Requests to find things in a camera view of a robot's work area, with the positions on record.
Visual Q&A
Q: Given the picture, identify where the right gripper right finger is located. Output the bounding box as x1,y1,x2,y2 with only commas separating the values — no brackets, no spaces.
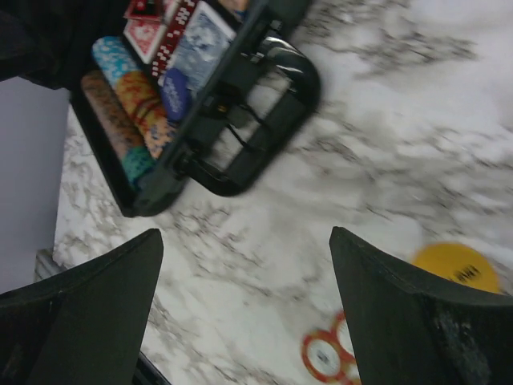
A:
329,227,512,384

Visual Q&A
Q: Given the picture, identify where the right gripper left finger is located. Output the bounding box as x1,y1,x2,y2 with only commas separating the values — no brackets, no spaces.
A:
1,229,164,384

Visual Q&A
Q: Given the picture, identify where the yellow dealer button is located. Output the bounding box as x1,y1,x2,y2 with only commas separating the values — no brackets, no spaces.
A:
412,242,502,294

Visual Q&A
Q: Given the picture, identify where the black poker chip case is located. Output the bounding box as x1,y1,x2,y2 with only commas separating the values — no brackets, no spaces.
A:
71,1,321,217

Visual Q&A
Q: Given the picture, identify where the blue dealer button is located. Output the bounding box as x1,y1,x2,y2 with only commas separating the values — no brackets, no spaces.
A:
160,68,192,122

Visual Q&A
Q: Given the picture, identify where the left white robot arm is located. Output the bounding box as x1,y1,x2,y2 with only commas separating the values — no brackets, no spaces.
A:
1,0,129,91

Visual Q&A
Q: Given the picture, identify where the orange poker chip upper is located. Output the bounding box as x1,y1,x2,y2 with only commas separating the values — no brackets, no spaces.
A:
331,310,354,356

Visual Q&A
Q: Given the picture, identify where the orange poker chip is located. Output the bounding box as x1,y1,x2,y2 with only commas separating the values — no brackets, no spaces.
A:
331,310,354,356
301,329,362,384

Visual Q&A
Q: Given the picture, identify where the orange poker chip left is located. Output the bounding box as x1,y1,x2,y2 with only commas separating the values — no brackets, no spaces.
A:
301,329,362,384

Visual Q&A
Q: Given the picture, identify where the red card deck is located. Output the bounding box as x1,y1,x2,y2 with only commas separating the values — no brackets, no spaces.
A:
123,20,167,63

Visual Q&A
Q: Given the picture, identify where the blue card deck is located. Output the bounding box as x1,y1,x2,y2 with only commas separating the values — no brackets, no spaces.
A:
153,1,239,95

